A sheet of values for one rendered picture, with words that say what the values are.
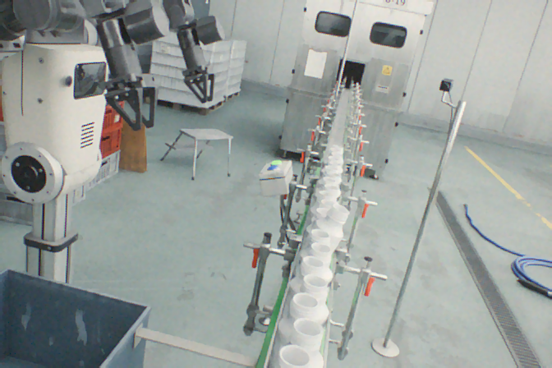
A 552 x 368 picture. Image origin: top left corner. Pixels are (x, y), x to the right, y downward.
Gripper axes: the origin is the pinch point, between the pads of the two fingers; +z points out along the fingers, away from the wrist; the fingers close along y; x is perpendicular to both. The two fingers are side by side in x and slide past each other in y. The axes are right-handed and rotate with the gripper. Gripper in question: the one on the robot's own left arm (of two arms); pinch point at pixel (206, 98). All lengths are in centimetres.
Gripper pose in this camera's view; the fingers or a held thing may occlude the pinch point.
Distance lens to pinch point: 136.5
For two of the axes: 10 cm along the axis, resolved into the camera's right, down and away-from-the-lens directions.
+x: -9.6, 2.3, 1.8
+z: 2.7, 9.4, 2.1
